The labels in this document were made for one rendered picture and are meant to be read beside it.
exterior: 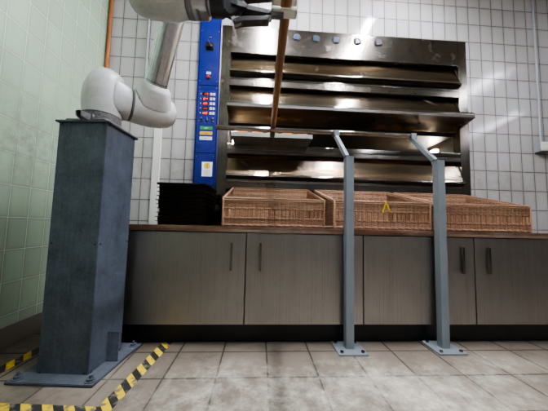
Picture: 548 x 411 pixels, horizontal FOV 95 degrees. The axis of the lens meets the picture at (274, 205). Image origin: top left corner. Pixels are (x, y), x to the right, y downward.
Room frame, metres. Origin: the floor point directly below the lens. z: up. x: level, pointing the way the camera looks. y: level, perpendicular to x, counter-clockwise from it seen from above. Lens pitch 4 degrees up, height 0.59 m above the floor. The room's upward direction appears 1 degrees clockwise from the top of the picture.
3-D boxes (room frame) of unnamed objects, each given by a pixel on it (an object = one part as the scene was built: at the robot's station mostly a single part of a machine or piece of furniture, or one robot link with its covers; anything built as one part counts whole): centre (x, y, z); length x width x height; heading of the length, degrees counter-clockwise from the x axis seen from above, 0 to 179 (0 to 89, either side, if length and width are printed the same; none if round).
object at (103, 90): (1.11, 0.78, 1.17); 0.18 x 0.16 x 0.22; 133
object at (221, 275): (1.57, -0.45, 0.29); 2.42 x 0.56 x 0.58; 93
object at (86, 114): (1.08, 0.79, 1.03); 0.22 x 0.18 x 0.06; 179
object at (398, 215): (1.60, -0.58, 0.72); 0.56 x 0.49 x 0.28; 94
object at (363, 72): (1.86, -0.54, 1.80); 1.79 x 0.11 x 0.19; 93
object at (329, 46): (1.89, -0.54, 2.00); 1.80 x 0.08 x 0.21; 93
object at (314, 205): (1.57, 0.01, 0.72); 0.56 x 0.49 x 0.28; 94
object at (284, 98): (1.86, -0.54, 1.54); 1.79 x 0.11 x 0.19; 93
